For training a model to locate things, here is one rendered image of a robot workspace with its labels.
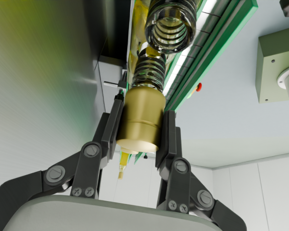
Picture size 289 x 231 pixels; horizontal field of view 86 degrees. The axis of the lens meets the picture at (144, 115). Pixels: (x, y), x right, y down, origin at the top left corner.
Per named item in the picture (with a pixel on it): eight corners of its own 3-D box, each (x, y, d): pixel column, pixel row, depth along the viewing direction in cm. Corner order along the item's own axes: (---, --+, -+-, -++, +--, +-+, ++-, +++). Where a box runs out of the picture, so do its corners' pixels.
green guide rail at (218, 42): (245, -23, 26) (252, 5, 22) (250, -21, 26) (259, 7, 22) (135, 157, 182) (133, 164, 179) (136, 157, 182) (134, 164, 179)
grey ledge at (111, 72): (105, 41, 53) (96, 65, 48) (130, 46, 53) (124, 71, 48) (112, 131, 138) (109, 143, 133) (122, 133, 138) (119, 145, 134)
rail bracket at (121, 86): (110, 58, 47) (98, 94, 41) (132, 63, 48) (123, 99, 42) (110, 67, 51) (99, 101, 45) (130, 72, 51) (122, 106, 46)
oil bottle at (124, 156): (124, 141, 127) (116, 177, 115) (130, 142, 128) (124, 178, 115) (124, 143, 132) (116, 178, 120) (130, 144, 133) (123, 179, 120)
